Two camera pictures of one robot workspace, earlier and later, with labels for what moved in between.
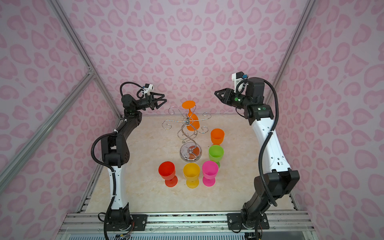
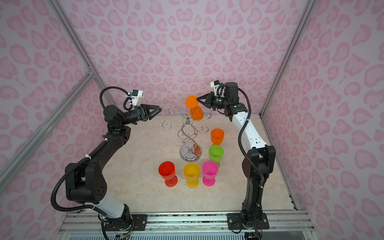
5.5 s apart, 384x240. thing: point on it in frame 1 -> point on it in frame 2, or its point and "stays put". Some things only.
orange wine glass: x=194 y=124 -> x=196 y=112
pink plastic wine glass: x=210 y=169 stays put
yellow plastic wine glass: x=191 y=172 stays put
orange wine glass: x=217 y=136 stays put
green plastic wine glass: x=216 y=153 stays put
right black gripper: x=229 y=95 -> x=210 y=103
